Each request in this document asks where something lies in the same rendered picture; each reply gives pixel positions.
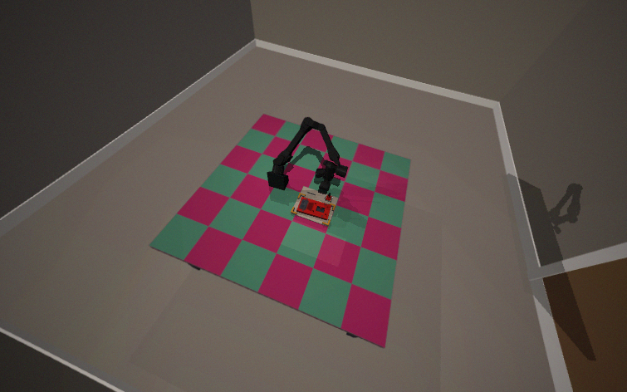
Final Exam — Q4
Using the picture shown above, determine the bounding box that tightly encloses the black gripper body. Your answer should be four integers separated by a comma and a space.
319, 171, 335, 191

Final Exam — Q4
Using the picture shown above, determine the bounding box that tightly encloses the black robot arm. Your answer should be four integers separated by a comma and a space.
271, 117, 348, 179

